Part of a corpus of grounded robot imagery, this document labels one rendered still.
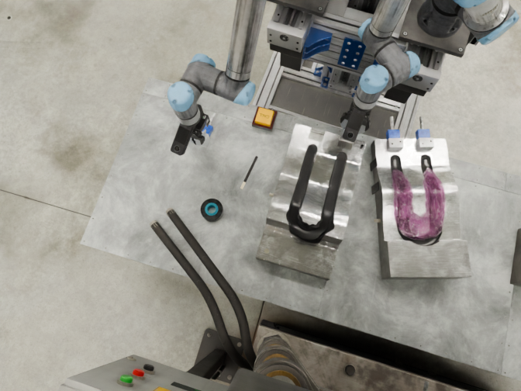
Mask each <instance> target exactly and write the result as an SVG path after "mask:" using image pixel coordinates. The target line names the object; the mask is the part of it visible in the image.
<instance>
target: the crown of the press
mask: <svg viewBox="0 0 521 391"><path fill-rule="evenodd" d="M227 391H312V390H309V389H305V388H302V387H300V386H296V385H293V384H291V383H288V382H283V381H281V380H278V379H274V378H271V377H269V376H266V375H262V374H260V373H257V372H253V371H250V370H248V369H242V368H240V369H238V370H237V372H236V374H235V376H234V377H233V380H232V382H231V383H230V385H229V388H228V390H227Z"/></svg>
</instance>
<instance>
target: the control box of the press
mask: <svg viewBox="0 0 521 391"><path fill-rule="evenodd" d="M229 338H230V340H231V341H232V343H233V345H234V347H235V349H236V350H237V351H238V352H239V353H240V354H241V355H242V354H243V345H242V341H241V339H240V338H238V337H233V336H230V335H229ZM238 367H239V366H238V365H237V364H236V363H235V362H234V361H233V360H232V359H231V357H230V356H229V355H228V354H227V352H226V350H225V348H224V347H223V345H222V342H221V340H220V339H219V335H218V333H217V331H216V330H211V329H206V330H205V333H204V335H203V338H202V343H201V345H200V348H199V350H198V354H197V357H196V359H195V364H194V366H193V367H192V368H190V369H189V370H188V371H187V372H184V371H181V370H179V369H175V368H172V367H170V366H167V365H163V364H161V363H158V362H154V361H151V360H149V359H146V358H142V357H140V356H137V355H130V356H128V357H125V358H121V359H119V360H117V361H114V362H110V363H108V364H105V365H102V366H99V367H97V368H94V369H91V370H88V371H86V372H82V373H79V374H77V375H73V376H71V377H68V378H66V380H65V383H64V384H61V385H60V387H59V389H58V391H227V390H228V388H229V387H228V386H226V385H223V384H221V383H218V382H215V380H216V379H218V380H220V381H223V382H227V383H229V384H230V383H231V382H232V380H233V377H234V376H235V374H236V372H237V370H238Z"/></svg>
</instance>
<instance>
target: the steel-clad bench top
mask: <svg viewBox="0 0 521 391"><path fill-rule="evenodd" d="M171 85H173V83H170V82H166V81H161V80H158V79H155V78H150V77H149V78H148V80H147V83H146V85H145V87H144V90H143V93H142V95H141V96H140V100H139V102H138V104H137V107H136V109H135V112H134V114H133V117H132V119H131V121H130V123H129V126H128V129H127V131H126V134H125V136H124V138H123V140H122V143H121V145H120V148H119V151H118V153H117V155H116V158H115V160H114V162H113V164H112V167H111V170H110V172H109V175H108V177H107V179H106V181H105V184H104V186H103V189H102V192H101V194H100V196H99V198H98V201H97V203H96V206H95V208H94V211H93V213H92V215H91V219H90V220H89V222H88V225H87V228H86V230H85V233H84V235H83V237H82V239H81V243H80V244H83V245H86V246H89V247H93V248H96V249H99V250H101V251H106V252H109V253H111V254H116V255H118V256H121V257H124V258H128V259H131V260H134V261H138V262H141V263H144V264H146V265H151V266H154V267H156V268H160V269H163V270H166V271H169V272H173V273H176V274H179V275H183V276H186V277H189V276H188V275H187V273H186V272H185V271H184V269H183V268H182V267H181V266H180V265H179V263H178V262H177V261H176V259H175V258H174V256H173V255H172V254H171V252H170V251H169V250H168V249H167V248H166V246H165V245H164V244H163V242H162V241H161V240H160V238H159V237H158V236H157V235H156V234H155V232H154V231H153V229H152V228H151V227H150V222H151V221H153V220H156V221H157V222H158V223H159V224H160V225H161V227H162V228H163V229H164V231H165V232H166V233H167V235H168V236H169V237H170V239H172V241H173V242H174V243H175V245H176V246H177V247H178V249H179V250H180V251H181V253H182V254H183V255H184V256H185V257H186V259H187V260H188V261H189V263H190V264H191V265H192V267H193V268H194V269H195V270H196V271H197V273H198V274H199V275H200V276H201V278H202V279H203V281H204V282H205V283H208V284H211V285H215V286H218V287H219V285H218V284H217V282H216V281H215V279H214V278H213V277H212V276H211V274H210V273H209V271H208V270H207V269H206V267H205V266H204V265H203V263H202V262H201V261H200V259H199V258H198V256H197V255H196V253H195V252H194V251H193V250H192V249H191V247H190V245H189V244H188V242H187V241H186V240H185V239H184V237H183V236H182V235H181V233H180V232H179V230H178V229H177V227H176V226H175V225H174V224H173V222H172V221H171V219H170V218H169V216H168V215H167V214H166V210H167V209H168V208H173V209H174V211H175V212H176V213H177V214H178V216H179V217H180V218H181V220H182V221H183V223H184V224H185V226H186V227H187V228H188V229H189V230H190V232H191V233H192V235H193V236H194V237H195V239H196V240H197V241H198V242H199V244H200V245H201V247H202V248H203V250H204V251H205V252H206V254H207V255H208V256H209V257H210V259H211V260H212V262H213V263H214V264H215V266H216V267H217V268H218V269H219V271H220V272H221V273H222V275H223V276H224V278H225V279H226V281H227V282H228V283H229V284H230V285H231V287H232V288H233V290H234V292H238V293H240V294H243V295H246V296H250V297H253V298H255V299H260V300H263V301H265V302H268V303H273V304H275V305H278V306H283V307H285V308H288V309H290V310H295V311H298V312H300V313H304V314H308V315H310V316H313V317H318V318H320V319H323V320H327V321H330V322H333V323H335V324H339V325H343V326H345V327H349V328H352V329H355V330H359V331H362V332H364V333H368V334H372V335H374V336H378V337H382V338H384V339H387V340H390V341H394V342H397V343H400V344H404V345H407V346H409V347H412V348H417V349H419V350H422V351H427V352H429V353H432V354H435V355H439V356H442V357H445V358H449V359H452V360H454V361H457V362H462V363H464V364H467V365H471V366H474V367H477V368H480V369H484V370H487V371H490V372H494V373H496V374H499V375H503V376H506V377H509V378H512V379H516V380H519V381H521V287H519V286H517V285H512V284H510V279H511V273H512V263H513V258H514V252H515V246H516V237H517V231H518V229H519V228H521V176H518V175H513V174H510V173H507V172H504V171H499V170H495V169H492V168H487V167H484V166H481V165H477V164H472V163H469V162H466V161H461V160H458V159H454V158H452V157H449V163H450V170H451V172H452V175H453V177H454V179H455V182H456V183H457V187H458V191H459V200H460V229H461V240H466V241H467V242H468V252H469V258H470V264H471V274H472V277H467V278H462V279H381V261H380V251H379V241H378V223H375V222H374V219H377V213H376V202H375V194H373V195H372V191H371V186H373V185H374V174H373V170H372V171H371V169H370V163H371V162H372V154H371V144H372V143H373V141H374V140H377V139H379V138H376V137H371V136H368V135H364V134H361V133H360V134H358V135H357V139H356V140H361V141H364V142H366V145H365V148H364V154H363V157H362V161H361V166H360V169H359V172H358V176H357V180H356V184H355V187H354V193H353V196H352V200H351V204H350V213H349V217H348V221H347V228H346V231H345V234H344V238H343V241H342V242H341V243H340V245H339V247H338V251H337V254H336V259H335V262H334V266H333V271H332V275H331V278H330V280H328V281H327V280H324V279H320V278H317V277H314V276H311V275H307V274H304V273H301V272H297V271H294V270H291V269H288V268H284V267H281V266H278V265H273V264H271V263H268V262H265V261H261V260H258V259H256V255H257V251H258V248H259V245H260V242H261V238H262V235H263V232H264V228H265V225H266V219H267V213H268V210H269V207H270V204H271V200H272V197H271V196H269V194H270V193H274V191H275V189H276V186H277V184H278V180H279V178H280V175H281V170H282V168H283V164H284V162H285V157H286V154H287V152H288V147H289V144H290V141H291V138H292V134H293V131H294V128H295V124H296V123H297V124H301V125H304V126H309V127H312V130H318V131H320V132H324V131H326V132H330V133H335V134H338V135H341V136H342V134H343V131H344V129H341V128H338V127H335V126H330V125H327V124H324V123H318V122H316V121H312V120H309V119H304V118H301V117H297V116H293V115H289V114H286V113H283V112H278V111H277V112H278V114H277V117H276V120H275V122H274V126H273V129H272V131H267V130H262V129H259V128H256V127H253V126H252V122H253V119H254V115H255V112H256V110H257V106H255V105H251V104H249V105H247V106H242V105H239V104H236V103H233V102H231V101H230V100H227V99H224V98H222V97H219V96H217V95H213V94H211V93H208V92H202V94H201V95H200V97H199V99H198V101H197V104H199V105H201V106H202V110H203V112H204V114H206V115H209V119H210V118H211V117H212V114H213V113H216V116H215V118H214V120H213V121H212V123H211V125H210V126H213V131H212V133H211V135H210V137H209V138H210V141H209V143H208V145H207V147H203V146H201V145H198V146H197V145H195V144H193V143H192V142H191V141H189V143H188V146H187V149H186V151H185V154H183V155H181V156H179V155H177V154H175V153H173V152H171V145H172V144H173V141H174V138H175V135H176V133H177V131H178V127H179V124H180V122H179V121H178V118H177V117H176V115H175V113H174V110H173V109H172V108H171V106H170V103H169V101H168V97H167V90H168V89H169V87H170V86H171ZM290 124H291V125H290ZM256 156H258V158H257V161H256V163H255V165H254V167H253V169H252V171H251V173H250V175H249V177H248V179H247V182H246V184H245V186H244V187H243V189H241V188H240V187H241V185H242V184H243V181H244V179H245V178H246V176H247V172H248V171H249V169H250V166H251V165H252V163H253V161H254V158H255V157H256ZM207 199H217V200H219V201H220V202H221V204H222V206H223V210H224V212H223V216H222V218H221V219H220V220H218V221H216V222H209V221H207V220H205V218H204V217H203V216H202V214H201V205H202V204H203V202H204V201H206V200H207ZM324 287H325V288H324ZM323 290H324V291H323ZM318 311H319V312H318ZM317 314H318V315H317Z"/></svg>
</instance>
